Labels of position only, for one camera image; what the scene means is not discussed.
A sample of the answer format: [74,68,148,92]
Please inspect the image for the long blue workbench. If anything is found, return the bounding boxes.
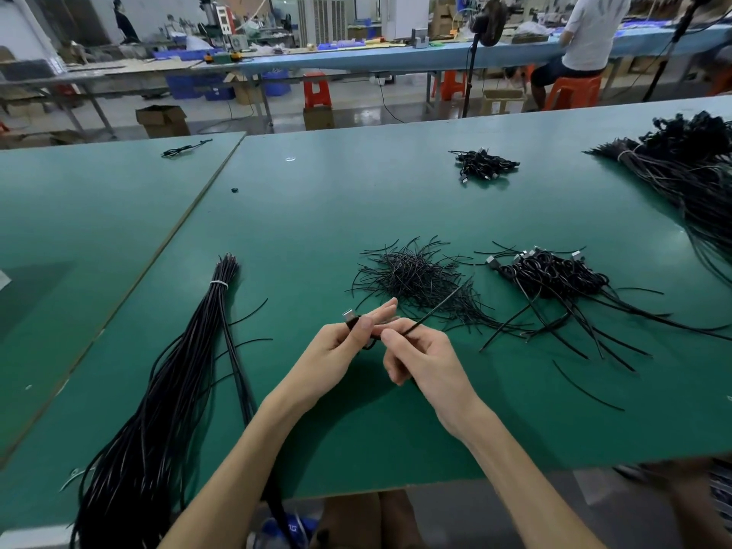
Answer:
[172,22,732,81]

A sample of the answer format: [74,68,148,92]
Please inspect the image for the small cable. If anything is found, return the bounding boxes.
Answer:
[161,138,214,160]

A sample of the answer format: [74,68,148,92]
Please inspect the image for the person's brown shorts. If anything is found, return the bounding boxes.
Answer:
[314,488,425,549]

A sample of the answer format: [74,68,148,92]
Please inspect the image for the long black cable bundle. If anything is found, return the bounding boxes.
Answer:
[71,255,287,549]

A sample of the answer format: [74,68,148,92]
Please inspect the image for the person's right forearm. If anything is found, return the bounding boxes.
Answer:
[451,411,608,549]

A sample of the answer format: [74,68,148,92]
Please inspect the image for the person's left hand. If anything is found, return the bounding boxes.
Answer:
[274,297,402,416]

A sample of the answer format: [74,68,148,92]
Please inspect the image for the small pile of knotted cables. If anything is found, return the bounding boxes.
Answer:
[449,149,521,185]

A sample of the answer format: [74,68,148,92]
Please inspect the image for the red plastic stool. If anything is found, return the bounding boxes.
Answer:
[302,74,333,110]

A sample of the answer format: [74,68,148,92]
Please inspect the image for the person's left forearm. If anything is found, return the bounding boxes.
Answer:
[160,392,310,549]

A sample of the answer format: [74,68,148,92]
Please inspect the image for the open cardboard box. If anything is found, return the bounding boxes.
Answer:
[135,104,191,140]

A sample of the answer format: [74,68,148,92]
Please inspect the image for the black tripod stand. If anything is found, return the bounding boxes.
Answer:
[643,0,716,101]

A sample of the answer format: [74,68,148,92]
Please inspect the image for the orange plastic stool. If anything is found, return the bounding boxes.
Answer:
[437,69,464,101]
[544,75,603,112]

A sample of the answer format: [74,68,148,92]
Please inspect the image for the person's right leg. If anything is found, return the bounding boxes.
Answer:
[663,457,732,549]

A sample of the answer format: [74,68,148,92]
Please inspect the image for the black fan on stand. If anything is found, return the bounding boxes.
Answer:
[461,0,509,119]

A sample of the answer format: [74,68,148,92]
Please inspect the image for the person's right hand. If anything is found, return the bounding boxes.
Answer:
[371,317,487,441]

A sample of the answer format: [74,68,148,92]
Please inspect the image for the blue plastic item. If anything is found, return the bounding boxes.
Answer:
[257,514,322,544]

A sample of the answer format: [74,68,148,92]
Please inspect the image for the small cardboard box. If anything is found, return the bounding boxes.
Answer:
[303,104,336,131]

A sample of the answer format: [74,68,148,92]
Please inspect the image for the large heap of black cables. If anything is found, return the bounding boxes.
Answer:
[586,111,732,281]

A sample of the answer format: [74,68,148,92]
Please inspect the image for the loose black wire tie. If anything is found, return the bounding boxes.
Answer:
[552,360,627,413]

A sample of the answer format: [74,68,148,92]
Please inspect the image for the pile of black wire ties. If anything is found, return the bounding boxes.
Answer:
[350,235,505,332]

